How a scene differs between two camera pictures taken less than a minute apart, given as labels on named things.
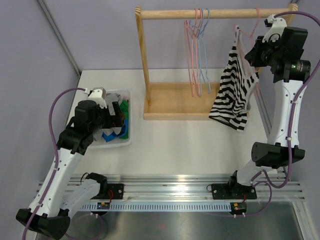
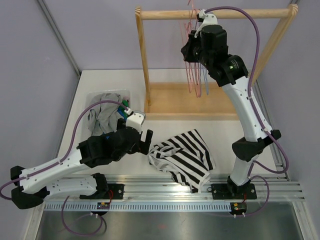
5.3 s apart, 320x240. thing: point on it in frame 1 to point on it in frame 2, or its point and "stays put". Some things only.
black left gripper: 113,121 to 142,147
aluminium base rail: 177,188 stays put
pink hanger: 254,27 to 187,29
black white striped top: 231,102 to 186,157
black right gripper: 252,57 to 187,50
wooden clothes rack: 189,100 stays put
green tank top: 124,104 stays put
